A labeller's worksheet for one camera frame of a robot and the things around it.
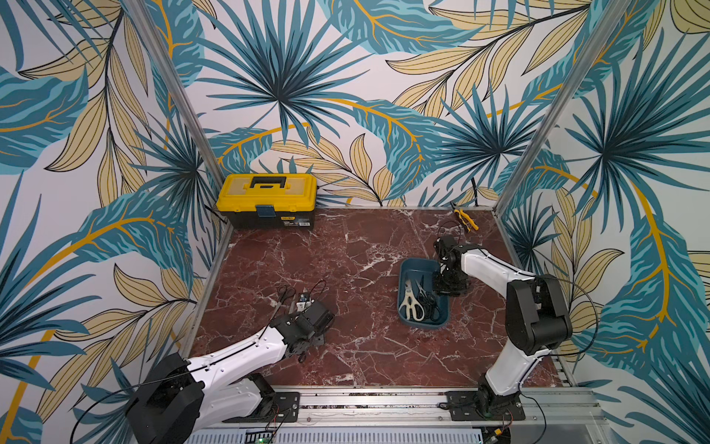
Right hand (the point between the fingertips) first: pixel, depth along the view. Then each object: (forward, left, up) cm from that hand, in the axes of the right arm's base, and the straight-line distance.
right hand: (441, 291), depth 93 cm
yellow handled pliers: (+35, -18, -2) cm, 39 cm away
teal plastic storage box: (+11, +7, -3) cm, 13 cm away
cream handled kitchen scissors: (-4, +11, 0) cm, 12 cm away
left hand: (-13, +43, -1) cm, 45 cm away
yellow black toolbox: (+31, +57, +14) cm, 66 cm away
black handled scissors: (-3, +5, -2) cm, 6 cm away
